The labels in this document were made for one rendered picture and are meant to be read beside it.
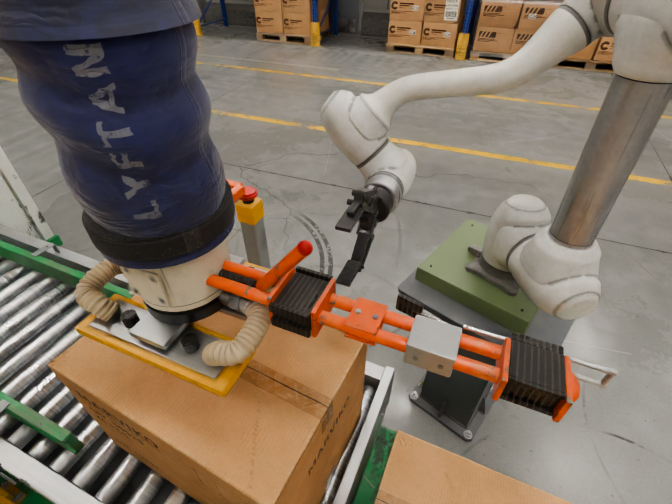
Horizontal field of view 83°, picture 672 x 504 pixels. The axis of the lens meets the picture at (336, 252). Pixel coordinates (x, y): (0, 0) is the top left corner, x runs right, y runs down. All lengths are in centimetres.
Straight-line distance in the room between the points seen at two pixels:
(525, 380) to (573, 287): 53
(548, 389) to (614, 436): 163
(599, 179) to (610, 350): 164
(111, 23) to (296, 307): 41
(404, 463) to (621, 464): 114
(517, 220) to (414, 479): 77
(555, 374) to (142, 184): 59
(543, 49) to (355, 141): 42
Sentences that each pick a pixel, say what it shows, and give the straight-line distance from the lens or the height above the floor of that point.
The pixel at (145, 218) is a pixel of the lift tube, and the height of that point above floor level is 138.
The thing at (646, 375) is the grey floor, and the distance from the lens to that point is 250.
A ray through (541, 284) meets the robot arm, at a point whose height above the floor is 100.
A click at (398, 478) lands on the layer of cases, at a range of 121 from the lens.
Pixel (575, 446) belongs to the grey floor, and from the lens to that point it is 209.
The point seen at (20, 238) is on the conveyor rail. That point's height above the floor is 59.
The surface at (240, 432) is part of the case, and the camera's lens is 82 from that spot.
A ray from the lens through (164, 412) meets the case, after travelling 89.
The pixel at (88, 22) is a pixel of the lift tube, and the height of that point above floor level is 161.
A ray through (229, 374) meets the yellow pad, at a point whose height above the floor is 111.
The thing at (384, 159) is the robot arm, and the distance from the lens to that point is 92.
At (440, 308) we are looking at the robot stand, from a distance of 128.
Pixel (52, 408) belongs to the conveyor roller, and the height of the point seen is 54.
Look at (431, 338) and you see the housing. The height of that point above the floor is 123.
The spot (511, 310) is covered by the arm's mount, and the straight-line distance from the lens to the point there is 126.
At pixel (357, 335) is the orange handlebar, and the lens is 59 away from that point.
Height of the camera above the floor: 168
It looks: 40 degrees down
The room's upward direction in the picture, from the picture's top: straight up
